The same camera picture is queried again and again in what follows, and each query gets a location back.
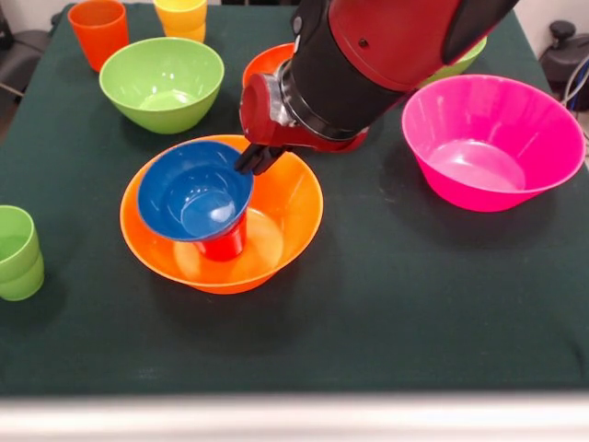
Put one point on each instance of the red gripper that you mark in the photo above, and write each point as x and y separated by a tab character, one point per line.
255	108

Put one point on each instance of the small blue plastic bowl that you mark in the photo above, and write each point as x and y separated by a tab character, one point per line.
184	184

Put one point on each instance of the red plastic cup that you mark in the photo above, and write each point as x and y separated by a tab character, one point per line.
225	246

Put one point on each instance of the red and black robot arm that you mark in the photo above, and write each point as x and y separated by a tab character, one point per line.
377	46

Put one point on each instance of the large orange plastic bowl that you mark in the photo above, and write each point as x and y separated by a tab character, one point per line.
285	207

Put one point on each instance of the red-orange plastic bowl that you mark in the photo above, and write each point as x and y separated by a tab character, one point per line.
267	60

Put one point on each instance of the yellow plastic cup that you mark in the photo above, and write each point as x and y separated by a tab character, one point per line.
179	14
191	34

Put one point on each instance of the green plastic bowl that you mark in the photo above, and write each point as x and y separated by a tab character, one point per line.
465	62
138	69

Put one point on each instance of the orange-red plastic cup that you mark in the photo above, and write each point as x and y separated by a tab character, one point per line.
99	37

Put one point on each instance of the dark green table cloth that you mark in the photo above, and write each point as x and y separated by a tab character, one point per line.
414	299

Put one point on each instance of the large pink plastic bowl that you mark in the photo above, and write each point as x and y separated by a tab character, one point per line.
488	138

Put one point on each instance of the green plastic cup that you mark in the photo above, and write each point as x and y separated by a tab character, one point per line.
18	239
23	287

